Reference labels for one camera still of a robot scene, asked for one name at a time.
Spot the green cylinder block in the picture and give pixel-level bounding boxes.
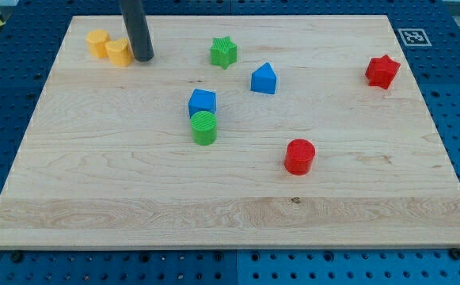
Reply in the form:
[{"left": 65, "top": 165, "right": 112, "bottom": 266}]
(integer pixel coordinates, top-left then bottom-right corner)
[{"left": 190, "top": 111, "right": 217, "bottom": 146}]

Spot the light wooden board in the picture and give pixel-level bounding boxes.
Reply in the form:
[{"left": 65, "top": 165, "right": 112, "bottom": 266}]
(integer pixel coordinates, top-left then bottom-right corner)
[{"left": 0, "top": 15, "right": 460, "bottom": 250}]

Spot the blue cube block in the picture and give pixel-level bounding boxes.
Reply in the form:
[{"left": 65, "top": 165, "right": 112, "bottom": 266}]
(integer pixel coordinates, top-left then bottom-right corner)
[{"left": 188, "top": 89, "right": 217, "bottom": 117}]

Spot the red cylinder block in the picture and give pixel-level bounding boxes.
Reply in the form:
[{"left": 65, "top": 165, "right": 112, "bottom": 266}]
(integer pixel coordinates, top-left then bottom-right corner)
[{"left": 284, "top": 139, "right": 316, "bottom": 175}]

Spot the blue triangular prism block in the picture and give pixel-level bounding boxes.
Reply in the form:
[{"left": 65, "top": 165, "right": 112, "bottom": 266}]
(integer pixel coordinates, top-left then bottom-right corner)
[{"left": 250, "top": 63, "right": 277, "bottom": 94}]

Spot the green star block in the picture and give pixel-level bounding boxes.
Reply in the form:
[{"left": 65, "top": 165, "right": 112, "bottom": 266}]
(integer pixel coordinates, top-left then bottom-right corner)
[{"left": 210, "top": 36, "right": 238, "bottom": 69}]

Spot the yellow heart block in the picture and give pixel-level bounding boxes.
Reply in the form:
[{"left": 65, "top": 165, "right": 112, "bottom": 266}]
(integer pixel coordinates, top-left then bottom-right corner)
[{"left": 105, "top": 38, "right": 134, "bottom": 67}]

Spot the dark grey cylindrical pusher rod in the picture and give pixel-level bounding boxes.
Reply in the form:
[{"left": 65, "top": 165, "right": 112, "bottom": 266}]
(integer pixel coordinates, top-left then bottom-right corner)
[{"left": 119, "top": 0, "right": 154, "bottom": 62}]

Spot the red star block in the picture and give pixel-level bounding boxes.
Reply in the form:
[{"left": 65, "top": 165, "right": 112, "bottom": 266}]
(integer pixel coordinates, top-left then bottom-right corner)
[{"left": 365, "top": 55, "right": 401, "bottom": 89}]

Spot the yellow hexagon block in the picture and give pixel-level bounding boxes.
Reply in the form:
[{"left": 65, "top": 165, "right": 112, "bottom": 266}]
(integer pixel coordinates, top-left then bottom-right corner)
[{"left": 86, "top": 29, "right": 110, "bottom": 59}]

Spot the white fiducial marker tag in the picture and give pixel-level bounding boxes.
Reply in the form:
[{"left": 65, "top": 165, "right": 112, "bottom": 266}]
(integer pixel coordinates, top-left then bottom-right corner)
[{"left": 398, "top": 28, "right": 431, "bottom": 47}]

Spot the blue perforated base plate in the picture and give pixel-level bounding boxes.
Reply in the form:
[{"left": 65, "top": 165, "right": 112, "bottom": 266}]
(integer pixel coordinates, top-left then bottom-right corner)
[{"left": 0, "top": 1, "right": 460, "bottom": 284}]

